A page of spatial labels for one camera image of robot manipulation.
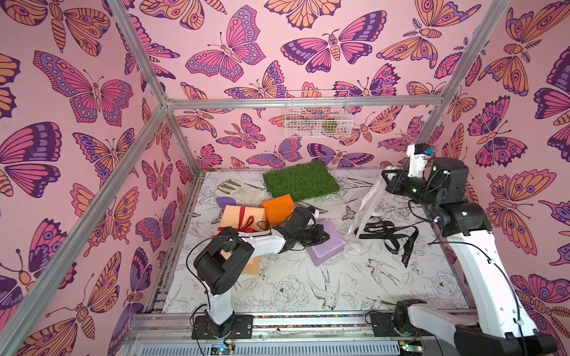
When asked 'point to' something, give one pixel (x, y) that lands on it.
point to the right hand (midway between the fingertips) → (386, 171)
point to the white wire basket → (318, 113)
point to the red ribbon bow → (245, 228)
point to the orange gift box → (277, 209)
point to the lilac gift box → (321, 251)
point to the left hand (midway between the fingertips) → (333, 237)
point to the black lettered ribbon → (378, 229)
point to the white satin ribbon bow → (366, 212)
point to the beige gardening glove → (242, 193)
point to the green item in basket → (330, 124)
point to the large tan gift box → (245, 219)
